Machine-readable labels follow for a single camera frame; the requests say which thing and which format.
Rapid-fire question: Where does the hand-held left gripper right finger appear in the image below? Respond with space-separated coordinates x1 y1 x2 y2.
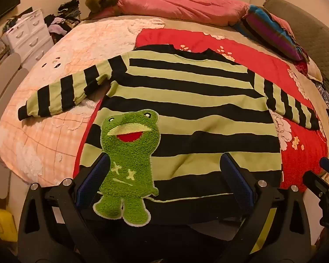
220 153 311 263

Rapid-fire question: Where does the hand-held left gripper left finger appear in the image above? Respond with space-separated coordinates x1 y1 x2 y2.
18 153 118 263

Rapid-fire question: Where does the green black striped frog sweater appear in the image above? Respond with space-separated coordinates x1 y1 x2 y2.
18 44 321 226

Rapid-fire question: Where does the pile of dark clothes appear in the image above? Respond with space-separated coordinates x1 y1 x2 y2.
44 0 81 43

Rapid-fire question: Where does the pink checked bear blanket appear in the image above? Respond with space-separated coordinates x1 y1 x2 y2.
0 19 165 187

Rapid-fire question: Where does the cream pillow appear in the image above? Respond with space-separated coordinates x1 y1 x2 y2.
304 57 323 83

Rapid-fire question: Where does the yellow box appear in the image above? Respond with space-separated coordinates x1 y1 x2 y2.
0 205 18 243

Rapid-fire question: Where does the red patterned pillow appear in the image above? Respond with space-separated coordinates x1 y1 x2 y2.
295 60 309 75

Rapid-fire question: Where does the grey scalloped bed footboard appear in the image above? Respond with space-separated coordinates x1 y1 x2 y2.
0 52 30 200

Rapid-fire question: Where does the grey quilted headboard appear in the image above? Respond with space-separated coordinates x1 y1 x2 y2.
263 0 329 107

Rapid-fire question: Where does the red floral blanket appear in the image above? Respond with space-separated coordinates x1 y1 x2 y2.
73 28 329 194

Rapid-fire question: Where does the multicolour striped fleece blanket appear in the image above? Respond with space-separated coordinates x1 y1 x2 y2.
233 4 309 61

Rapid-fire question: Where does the white plastic drawer cabinet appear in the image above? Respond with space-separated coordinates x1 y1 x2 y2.
3 9 55 68

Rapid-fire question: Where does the brown coat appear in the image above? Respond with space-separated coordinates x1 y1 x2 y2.
85 0 143 20

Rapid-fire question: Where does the pink quilt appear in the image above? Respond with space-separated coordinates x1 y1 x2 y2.
90 0 250 26

